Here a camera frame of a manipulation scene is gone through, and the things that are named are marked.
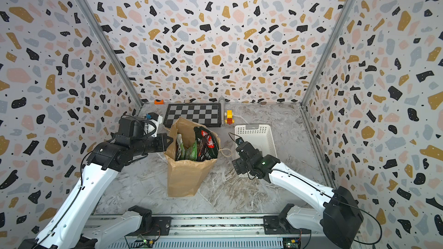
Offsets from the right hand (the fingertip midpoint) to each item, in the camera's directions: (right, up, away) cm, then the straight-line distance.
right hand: (243, 159), depth 83 cm
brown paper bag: (-23, -4, -15) cm, 28 cm away
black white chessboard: (-21, +22, +26) cm, 40 cm away
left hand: (-29, +11, -13) cm, 34 cm away
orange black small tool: (-59, +32, +41) cm, 79 cm away
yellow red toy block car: (-8, +22, +25) cm, 35 cm away
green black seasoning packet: (-17, +7, -4) cm, 19 cm away
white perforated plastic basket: (+12, +9, +23) cm, 28 cm away
